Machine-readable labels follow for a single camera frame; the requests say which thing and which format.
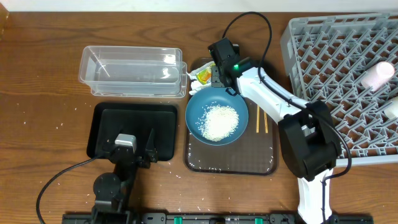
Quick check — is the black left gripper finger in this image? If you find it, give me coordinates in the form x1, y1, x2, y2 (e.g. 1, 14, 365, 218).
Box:
99, 124, 123, 152
145, 129, 158, 163

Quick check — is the wooden chopstick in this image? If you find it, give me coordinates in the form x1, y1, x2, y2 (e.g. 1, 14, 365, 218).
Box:
256, 105, 260, 133
264, 111, 269, 134

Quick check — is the pink plastic cup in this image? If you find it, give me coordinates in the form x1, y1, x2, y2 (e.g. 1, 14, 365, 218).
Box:
361, 62, 395, 91

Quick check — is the white plastic cup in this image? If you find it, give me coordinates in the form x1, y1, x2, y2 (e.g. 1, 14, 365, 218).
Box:
383, 97, 398, 119

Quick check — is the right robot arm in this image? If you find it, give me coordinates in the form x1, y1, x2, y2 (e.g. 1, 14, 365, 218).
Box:
208, 38, 341, 223

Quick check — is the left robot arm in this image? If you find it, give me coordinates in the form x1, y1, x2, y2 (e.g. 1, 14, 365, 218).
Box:
90, 128, 158, 223

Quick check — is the grey dishwasher rack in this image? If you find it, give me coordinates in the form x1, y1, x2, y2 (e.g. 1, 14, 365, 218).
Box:
280, 12, 397, 166

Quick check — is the yellow green snack wrapper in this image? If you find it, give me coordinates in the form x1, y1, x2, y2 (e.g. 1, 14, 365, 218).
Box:
188, 61, 215, 85

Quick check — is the dark blue plate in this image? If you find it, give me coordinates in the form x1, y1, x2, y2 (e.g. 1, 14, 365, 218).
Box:
185, 87, 249, 146

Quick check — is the black plastic bin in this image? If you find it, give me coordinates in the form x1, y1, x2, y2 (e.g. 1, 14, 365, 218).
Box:
86, 102, 178, 161

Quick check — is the pile of white rice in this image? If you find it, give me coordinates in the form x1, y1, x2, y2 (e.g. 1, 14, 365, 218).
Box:
197, 105, 239, 142

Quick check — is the dark brown serving tray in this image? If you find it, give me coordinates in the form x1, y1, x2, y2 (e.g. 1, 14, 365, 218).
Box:
183, 57, 279, 176

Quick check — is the clear plastic bin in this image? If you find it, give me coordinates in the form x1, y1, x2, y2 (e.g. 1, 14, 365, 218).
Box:
79, 45, 182, 83

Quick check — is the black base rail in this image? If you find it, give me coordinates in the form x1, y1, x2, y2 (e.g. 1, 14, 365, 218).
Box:
61, 212, 374, 224

